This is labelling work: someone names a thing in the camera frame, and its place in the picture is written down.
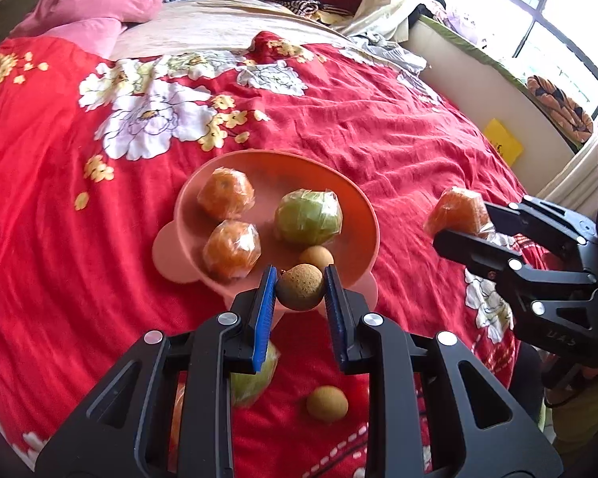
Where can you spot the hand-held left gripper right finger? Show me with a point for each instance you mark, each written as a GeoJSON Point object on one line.
{"type": "Point", "coordinates": [335, 318]}

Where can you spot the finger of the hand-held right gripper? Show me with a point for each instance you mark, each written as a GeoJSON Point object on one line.
{"type": "Point", "coordinates": [473, 251]}
{"type": "Point", "coordinates": [508, 216]}

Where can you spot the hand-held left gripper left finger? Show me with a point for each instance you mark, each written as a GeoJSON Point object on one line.
{"type": "Point", "coordinates": [261, 318]}

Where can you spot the small plastic-wrapped orange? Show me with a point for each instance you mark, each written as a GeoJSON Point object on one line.
{"type": "Point", "coordinates": [458, 211]}

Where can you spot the brown longan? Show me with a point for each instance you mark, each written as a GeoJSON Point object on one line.
{"type": "Point", "coordinates": [327, 402]}
{"type": "Point", "coordinates": [316, 257]}
{"type": "Point", "coordinates": [300, 287]}

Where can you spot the small green citrus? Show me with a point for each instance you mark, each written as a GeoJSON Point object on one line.
{"type": "Point", "coordinates": [249, 388]}

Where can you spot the large green citrus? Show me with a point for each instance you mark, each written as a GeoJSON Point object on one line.
{"type": "Point", "coordinates": [308, 216]}

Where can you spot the orange plastic bowl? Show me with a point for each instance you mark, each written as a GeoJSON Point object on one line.
{"type": "Point", "coordinates": [274, 179]}

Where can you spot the yellow paper sheet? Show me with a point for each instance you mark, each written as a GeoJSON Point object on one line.
{"type": "Point", "coordinates": [503, 142]}

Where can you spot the person's khaki pants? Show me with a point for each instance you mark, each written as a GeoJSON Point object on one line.
{"type": "Point", "coordinates": [588, 418]}

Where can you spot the orange patterned cushion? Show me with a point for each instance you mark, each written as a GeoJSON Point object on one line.
{"type": "Point", "coordinates": [560, 109]}

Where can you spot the green-edged window seat mat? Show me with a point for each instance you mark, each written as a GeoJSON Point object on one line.
{"type": "Point", "coordinates": [508, 62]}

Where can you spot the heap of purple clothes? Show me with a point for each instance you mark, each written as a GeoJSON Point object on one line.
{"type": "Point", "coordinates": [458, 22]}

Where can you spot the red floral blanket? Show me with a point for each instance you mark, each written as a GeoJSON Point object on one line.
{"type": "Point", "coordinates": [79, 234]}

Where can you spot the grey crumpled cloth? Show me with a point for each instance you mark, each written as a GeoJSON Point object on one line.
{"type": "Point", "coordinates": [388, 52]}

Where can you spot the cream bed sheet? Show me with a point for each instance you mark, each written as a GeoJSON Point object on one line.
{"type": "Point", "coordinates": [204, 25]}

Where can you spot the pink quilt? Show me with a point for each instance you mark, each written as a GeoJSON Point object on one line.
{"type": "Point", "coordinates": [94, 35]}

